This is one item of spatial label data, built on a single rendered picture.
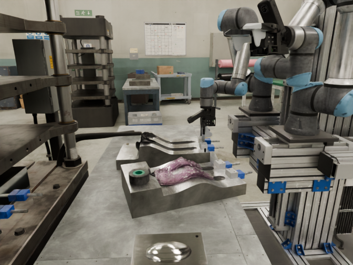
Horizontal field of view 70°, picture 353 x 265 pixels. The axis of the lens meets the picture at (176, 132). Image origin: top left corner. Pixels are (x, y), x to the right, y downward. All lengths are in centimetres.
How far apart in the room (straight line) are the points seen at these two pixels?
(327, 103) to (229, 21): 71
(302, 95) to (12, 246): 124
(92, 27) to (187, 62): 351
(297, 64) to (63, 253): 96
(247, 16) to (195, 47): 636
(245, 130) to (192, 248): 106
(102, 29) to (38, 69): 358
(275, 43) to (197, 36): 708
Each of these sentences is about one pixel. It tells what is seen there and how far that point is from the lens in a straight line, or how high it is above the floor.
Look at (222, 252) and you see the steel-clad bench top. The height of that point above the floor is 80.
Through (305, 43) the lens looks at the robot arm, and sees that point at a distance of 95.
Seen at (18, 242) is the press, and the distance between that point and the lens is 107.
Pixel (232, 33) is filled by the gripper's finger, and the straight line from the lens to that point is 80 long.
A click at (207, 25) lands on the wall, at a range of 796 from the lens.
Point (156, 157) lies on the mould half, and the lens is 135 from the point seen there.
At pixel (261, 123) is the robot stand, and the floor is 96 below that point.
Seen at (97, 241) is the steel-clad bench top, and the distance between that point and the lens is 95.
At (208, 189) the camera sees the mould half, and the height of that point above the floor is 86.
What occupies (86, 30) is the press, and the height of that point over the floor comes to 180.
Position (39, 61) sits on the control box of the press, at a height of 136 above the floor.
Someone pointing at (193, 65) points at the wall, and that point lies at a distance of 784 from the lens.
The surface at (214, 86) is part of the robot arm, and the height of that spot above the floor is 122.
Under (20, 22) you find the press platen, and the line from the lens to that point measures 134.
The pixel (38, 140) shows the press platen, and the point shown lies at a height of 102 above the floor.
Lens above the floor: 139
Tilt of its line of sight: 17 degrees down
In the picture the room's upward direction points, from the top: straight up
